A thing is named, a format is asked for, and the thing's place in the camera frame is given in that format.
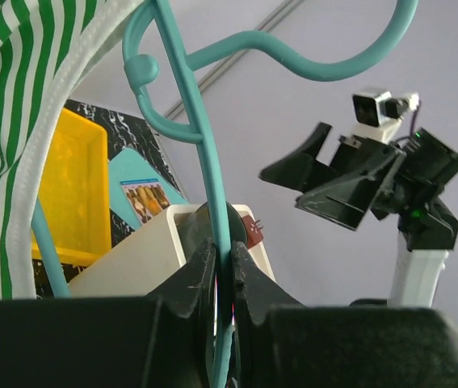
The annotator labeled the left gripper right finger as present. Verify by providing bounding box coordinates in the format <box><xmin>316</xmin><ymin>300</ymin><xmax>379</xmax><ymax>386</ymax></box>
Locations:
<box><xmin>231</xmin><ymin>242</ymin><xmax>458</xmax><ymax>387</ymax></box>

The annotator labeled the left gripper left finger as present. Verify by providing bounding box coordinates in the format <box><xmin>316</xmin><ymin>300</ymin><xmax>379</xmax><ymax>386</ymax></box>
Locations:
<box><xmin>0</xmin><ymin>239</ymin><xmax>217</xmax><ymax>387</ymax></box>

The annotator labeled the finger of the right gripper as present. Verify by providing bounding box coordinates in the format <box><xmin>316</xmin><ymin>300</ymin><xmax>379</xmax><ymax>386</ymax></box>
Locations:
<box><xmin>295</xmin><ymin>167</ymin><xmax>379</xmax><ymax>231</ymax></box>
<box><xmin>258</xmin><ymin>122</ymin><xmax>342</xmax><ymax>191</ymax></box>

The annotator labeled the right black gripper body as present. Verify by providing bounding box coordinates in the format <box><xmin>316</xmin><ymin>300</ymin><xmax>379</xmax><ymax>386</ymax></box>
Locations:
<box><xmin>331</xmin><ymin>135</ymin><xmax>407</xmax><ymax>221</ymax></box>

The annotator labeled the teal plastic hanger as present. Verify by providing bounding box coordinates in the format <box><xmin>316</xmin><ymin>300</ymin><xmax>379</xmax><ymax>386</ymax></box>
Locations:
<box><xmin>30</xmin><ymin>0</ymin><xmax>420</xmax><ymax>388</ymax></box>

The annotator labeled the green white striped tank top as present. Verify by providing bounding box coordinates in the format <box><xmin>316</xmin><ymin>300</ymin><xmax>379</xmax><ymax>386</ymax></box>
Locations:
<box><xmin>0</xmin><ymin>1</ymin><xmax>137</xmax><ymax>300</ymax></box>

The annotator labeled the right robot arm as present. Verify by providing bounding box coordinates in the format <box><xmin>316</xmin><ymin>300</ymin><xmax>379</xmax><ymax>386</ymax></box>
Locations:
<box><xmin>259</xmin><ymin>122</ymin><xmax>458</xmax><ymax>307</ymax></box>

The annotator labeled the white drawer unit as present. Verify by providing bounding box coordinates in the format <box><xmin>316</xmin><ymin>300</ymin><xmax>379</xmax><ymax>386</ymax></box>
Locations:
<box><xmin>68</xmin><ymin>204</ymin><xmax>277</xmax><ymax>299</ymax></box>

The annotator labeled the teal cutting board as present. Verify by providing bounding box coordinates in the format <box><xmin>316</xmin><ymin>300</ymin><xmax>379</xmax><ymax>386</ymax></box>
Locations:
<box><xmin>108</xmin><ymin>148</ymin><xmax>187</xmax><ymax>230</ymax></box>

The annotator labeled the yellow plastic tray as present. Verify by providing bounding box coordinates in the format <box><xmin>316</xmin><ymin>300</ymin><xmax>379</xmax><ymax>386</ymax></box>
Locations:
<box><xmin>39</xmin><ymin>108</ymin><xmax>111</xmax><ymax>267</ymax></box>

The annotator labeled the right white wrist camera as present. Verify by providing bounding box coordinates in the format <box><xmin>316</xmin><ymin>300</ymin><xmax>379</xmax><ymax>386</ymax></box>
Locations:
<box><xmin>351</xmin><ymin>88</ymin><xmax>420</xmax><ymax>144</ymax></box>

